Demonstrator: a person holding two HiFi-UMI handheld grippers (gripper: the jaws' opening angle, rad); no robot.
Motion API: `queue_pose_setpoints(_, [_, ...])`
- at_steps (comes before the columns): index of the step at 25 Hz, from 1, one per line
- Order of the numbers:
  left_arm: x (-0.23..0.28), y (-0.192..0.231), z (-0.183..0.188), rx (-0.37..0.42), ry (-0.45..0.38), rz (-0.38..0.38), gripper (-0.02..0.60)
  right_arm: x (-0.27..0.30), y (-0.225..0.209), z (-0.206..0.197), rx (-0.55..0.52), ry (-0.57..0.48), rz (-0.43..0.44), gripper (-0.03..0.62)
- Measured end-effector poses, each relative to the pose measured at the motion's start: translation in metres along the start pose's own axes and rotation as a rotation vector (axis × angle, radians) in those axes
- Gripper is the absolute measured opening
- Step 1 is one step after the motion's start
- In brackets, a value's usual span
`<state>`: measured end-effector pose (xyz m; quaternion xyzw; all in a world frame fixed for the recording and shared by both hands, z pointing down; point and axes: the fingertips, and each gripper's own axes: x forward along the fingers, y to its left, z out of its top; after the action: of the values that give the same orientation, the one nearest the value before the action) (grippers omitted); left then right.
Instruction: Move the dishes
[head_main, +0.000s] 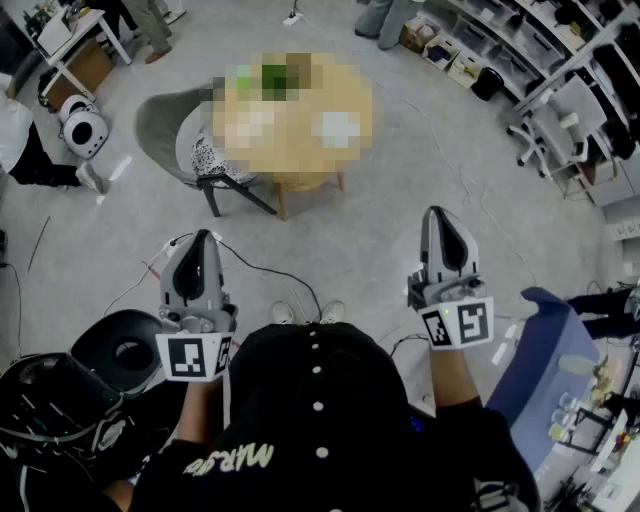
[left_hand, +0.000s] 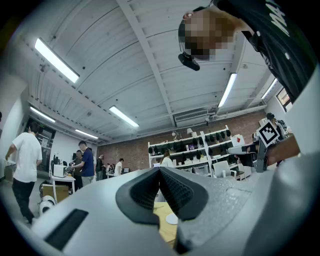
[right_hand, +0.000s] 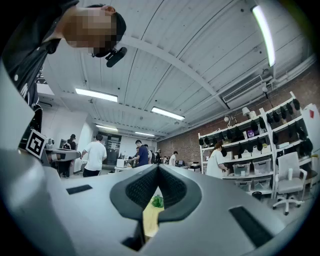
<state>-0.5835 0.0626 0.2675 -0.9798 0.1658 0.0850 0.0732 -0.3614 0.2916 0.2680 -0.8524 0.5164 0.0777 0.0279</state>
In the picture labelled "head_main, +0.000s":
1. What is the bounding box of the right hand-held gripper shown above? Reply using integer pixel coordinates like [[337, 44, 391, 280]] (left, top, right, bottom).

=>
[[407, 205, 496, 354]]

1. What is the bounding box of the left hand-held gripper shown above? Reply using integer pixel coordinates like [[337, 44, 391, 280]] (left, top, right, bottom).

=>
[[154, 229, 239, 384]]

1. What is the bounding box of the person's left forearm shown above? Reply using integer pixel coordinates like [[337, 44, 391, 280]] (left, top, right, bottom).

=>
[[169, 377, 231, 447]]

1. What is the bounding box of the person's right forearm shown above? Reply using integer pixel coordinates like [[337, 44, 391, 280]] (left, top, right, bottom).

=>
[[428, 344, 484, 409]]

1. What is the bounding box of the person's left white shoe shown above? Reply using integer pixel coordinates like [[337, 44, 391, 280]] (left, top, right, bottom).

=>
[[271, 300, 297, 326]]

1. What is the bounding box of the person's white shoe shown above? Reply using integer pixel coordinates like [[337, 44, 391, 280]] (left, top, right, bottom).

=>
[[271, 300, 297, 326], [319, 299, 347, 326]]

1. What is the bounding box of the black office chair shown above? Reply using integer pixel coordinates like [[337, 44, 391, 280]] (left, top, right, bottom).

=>
[[0, 308, 164, 501]]

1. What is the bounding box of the patterned white seat cushion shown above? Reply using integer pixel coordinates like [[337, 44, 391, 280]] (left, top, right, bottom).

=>
[[191, 122, 259, 184]]

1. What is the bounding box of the person's right white shoe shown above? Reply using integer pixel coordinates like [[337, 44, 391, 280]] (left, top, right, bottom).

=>
[[319, 299, 347, 326]]

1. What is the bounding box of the blue covered table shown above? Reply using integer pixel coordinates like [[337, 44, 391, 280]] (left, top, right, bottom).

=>
[[487, 286, 601, 472]]

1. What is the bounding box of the grey shell chair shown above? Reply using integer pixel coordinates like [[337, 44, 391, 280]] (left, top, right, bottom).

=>
[[133, 87, 279, 219]]

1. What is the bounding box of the round wooden table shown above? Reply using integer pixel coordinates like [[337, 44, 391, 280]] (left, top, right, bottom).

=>
[[212, 52, 374, 222]]

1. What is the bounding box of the black waste bin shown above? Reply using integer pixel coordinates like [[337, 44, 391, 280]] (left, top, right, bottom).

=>
[[470, 66, 506, 102]]

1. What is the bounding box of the white drawer cabinet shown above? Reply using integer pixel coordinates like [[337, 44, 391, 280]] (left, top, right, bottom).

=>
[[602, 202, 640, 244]]

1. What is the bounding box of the white dome device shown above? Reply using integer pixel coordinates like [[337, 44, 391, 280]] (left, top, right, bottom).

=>
[[61, 109, 111, 161], [58, 94, 97, 126]]

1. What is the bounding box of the cardboard box with yellow item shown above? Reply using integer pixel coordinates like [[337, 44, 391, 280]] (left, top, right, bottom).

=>
[[446, 52, 484, 91]]

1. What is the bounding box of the white office chair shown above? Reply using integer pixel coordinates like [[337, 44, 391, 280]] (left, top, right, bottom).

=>
[[507, 79, 609, 182]]

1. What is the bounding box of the person's black jacket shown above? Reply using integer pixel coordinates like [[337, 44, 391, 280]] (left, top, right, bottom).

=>
[[102, 322, 544, 512]]

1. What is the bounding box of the cardboard box with blue item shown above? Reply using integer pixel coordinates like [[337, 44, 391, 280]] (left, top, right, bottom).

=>
[[422, 34, 464, 72]]

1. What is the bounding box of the cardboard box with beige items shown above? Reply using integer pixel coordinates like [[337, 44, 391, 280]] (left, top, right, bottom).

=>
[[399, 17, 442, 56]]

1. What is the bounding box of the white storage shelving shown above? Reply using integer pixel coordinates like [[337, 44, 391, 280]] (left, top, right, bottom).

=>
[[444, 0, 640, 201]]

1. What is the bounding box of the large cardboard box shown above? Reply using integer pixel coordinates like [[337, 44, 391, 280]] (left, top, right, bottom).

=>
[[47, 42, 116, 109]]

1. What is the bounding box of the white desk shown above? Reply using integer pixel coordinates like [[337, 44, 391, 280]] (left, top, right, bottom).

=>
[[37, 8, 134, 99]]

